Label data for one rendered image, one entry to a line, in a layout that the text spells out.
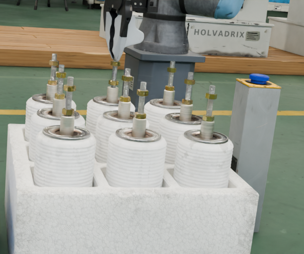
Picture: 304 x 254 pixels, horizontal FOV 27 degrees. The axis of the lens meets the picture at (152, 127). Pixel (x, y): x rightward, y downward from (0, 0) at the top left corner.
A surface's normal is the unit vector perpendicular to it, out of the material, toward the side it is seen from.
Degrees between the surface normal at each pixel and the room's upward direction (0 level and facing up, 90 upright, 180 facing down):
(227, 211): 90
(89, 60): 90
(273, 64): 90
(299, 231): 0
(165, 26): 73
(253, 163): 90
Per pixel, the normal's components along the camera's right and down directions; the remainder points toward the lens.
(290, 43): -0.92, 0.00
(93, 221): 0.25, 0.27
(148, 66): -0.39, 0.19
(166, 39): 0.15, -0.04
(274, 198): 0.10, -0.96
